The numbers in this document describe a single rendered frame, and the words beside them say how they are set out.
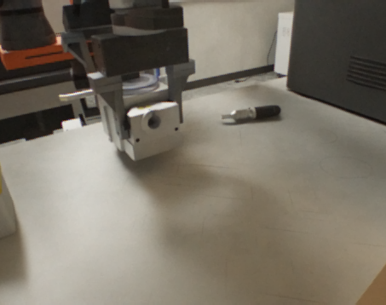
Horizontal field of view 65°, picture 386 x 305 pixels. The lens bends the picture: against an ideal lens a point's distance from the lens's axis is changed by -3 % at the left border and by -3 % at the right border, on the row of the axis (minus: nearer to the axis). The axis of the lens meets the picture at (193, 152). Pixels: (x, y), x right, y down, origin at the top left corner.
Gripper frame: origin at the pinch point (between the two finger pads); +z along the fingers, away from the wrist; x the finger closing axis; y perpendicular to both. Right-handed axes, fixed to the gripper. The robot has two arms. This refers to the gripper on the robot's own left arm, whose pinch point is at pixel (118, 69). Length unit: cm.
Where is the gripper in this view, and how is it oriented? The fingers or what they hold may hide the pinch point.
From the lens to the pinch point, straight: 61.4
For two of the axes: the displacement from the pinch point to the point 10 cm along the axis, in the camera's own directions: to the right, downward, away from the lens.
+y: 3.8, -2.5, -8.9
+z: 3.6, 9.3, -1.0
